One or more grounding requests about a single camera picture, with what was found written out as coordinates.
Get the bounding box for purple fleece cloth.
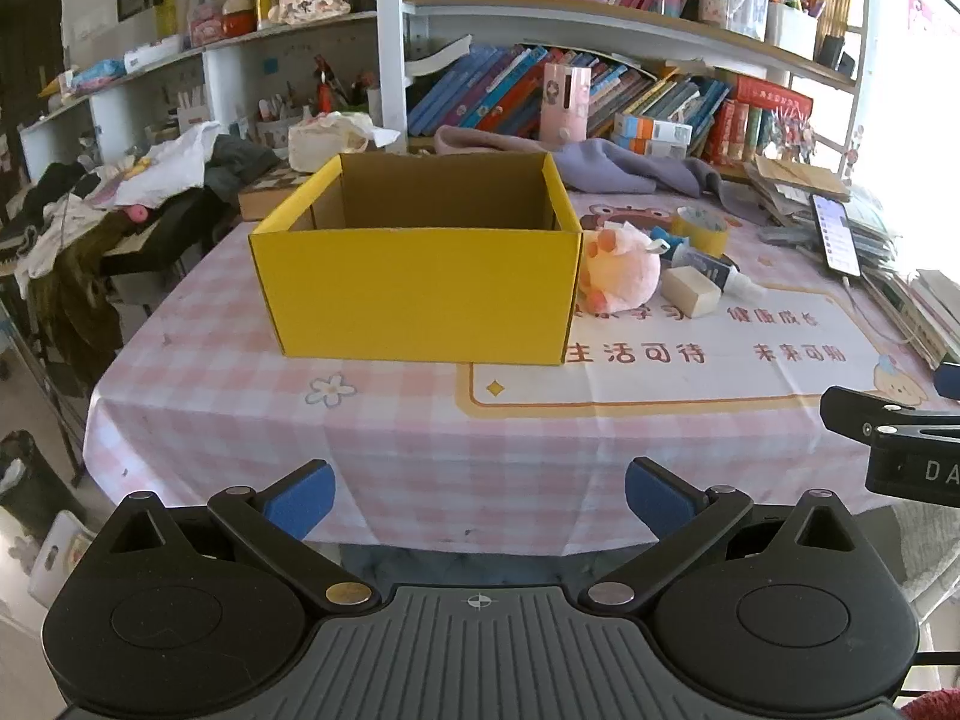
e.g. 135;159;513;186
433;124;725;200

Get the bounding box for white cubby shelf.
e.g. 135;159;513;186
19;11;383;188

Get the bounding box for white plastic bag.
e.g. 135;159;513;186
135;122;226;207

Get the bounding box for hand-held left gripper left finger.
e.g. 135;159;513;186
105;459;380;616

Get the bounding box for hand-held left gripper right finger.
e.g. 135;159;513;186
587;456;860;612

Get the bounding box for black trash bin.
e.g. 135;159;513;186
0;431;57;537

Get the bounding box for orange blue white carton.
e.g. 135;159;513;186
615;136;687;162
613;112;695;145

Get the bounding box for dark jacket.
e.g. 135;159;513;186
206;135;280;196

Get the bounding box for grey flat case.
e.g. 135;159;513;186
759;223;820;247

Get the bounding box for yellow cardboard box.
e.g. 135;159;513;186
249;151;584;367

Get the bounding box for brown paper envelope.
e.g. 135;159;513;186
752;156;852;202

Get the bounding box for red flat book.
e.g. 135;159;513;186
731;75;815;115

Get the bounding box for white rectangular block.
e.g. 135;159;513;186
661;265;722;318

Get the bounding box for row of slanted books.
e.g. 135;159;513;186
409;45;732;158

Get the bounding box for pink plush toy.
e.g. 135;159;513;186
576;214;665;312

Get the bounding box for white glue bottle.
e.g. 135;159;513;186
671;247;767;299

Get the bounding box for pile of papers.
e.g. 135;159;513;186
847;184;960;368

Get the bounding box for pink checked printed tablecloth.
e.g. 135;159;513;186
84;191;946;554

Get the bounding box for pink cartoon pen holder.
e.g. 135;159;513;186
541;62;593;145

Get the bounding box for brown hanging garment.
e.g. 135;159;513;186
52;217;127;362

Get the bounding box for yellow tape roll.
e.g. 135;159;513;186
670;205;728;256

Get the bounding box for black smartphone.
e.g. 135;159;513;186
810;193;862;278

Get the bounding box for white pen box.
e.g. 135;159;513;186
765;0;818;61

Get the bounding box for cream crumpled bag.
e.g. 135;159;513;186
289;111;372;172

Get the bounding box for cup of pens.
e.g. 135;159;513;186
699;0;767;42

